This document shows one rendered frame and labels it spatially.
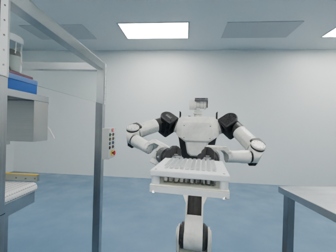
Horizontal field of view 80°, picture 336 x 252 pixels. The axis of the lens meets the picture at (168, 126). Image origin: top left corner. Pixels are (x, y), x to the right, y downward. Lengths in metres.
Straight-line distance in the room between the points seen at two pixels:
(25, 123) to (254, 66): 4.40
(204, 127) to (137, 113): 3.41
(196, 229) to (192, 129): 0.57
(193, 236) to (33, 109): 1.04
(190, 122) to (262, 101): 3.60
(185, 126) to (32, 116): 0.83
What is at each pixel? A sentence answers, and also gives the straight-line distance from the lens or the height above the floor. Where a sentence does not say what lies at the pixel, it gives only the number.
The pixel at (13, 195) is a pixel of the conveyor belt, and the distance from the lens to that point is 1.14.
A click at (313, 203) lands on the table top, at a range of 1.16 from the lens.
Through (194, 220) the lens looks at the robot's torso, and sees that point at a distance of 1.27.
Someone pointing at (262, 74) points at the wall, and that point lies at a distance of 4.88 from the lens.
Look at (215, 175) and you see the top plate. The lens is 0.63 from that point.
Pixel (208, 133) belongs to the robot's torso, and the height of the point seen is 1.17.
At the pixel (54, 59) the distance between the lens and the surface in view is 1.19.
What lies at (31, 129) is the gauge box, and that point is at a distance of 1.16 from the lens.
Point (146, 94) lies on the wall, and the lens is 4.59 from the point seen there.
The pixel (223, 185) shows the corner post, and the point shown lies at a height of 1.04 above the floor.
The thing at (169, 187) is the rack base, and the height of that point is 1.02.
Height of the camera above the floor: 1.22
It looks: level
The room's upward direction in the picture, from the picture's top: 2 degrees clockwise
